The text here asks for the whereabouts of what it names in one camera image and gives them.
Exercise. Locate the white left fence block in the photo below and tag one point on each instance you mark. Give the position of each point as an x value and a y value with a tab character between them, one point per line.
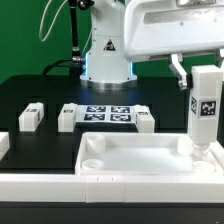
4	144

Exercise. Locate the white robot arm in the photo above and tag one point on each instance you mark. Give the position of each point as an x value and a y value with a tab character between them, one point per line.
105	61

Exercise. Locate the fiducial marker sheet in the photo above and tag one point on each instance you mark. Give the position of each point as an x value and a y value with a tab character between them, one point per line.
105	114

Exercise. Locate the black camera stand pole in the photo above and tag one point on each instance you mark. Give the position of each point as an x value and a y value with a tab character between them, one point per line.
78	61

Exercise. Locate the white fence block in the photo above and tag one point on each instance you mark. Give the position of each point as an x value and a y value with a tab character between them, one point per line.
218	152
4	144

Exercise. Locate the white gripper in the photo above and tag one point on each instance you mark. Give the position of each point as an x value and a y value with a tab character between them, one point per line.
154	28

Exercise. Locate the white right fence block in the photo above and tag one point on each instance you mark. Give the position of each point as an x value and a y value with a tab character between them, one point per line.
218	152

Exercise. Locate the white desk top tray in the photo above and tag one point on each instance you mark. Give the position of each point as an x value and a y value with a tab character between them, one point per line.
112	153

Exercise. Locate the white front fence wall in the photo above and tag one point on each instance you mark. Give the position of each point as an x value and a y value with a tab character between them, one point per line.
124	189

